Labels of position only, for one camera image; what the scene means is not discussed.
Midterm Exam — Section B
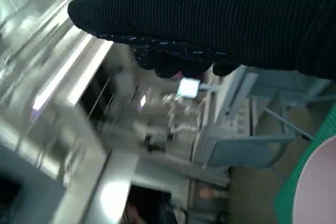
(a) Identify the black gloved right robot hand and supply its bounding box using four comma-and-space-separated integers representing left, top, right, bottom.
67, 0, 336, 79

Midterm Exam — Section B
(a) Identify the pink bowl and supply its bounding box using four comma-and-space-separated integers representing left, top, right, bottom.
292, 135, 336, 224

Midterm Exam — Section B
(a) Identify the computer monitor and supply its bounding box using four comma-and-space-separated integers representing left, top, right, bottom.
176, 77, 201, 99

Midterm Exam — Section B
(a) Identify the grey wheeled chair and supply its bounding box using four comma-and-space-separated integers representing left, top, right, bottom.
209, 71, 332, 170

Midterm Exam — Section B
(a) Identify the green cutting mat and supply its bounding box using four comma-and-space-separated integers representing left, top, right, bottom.
274, 104, 336, 224

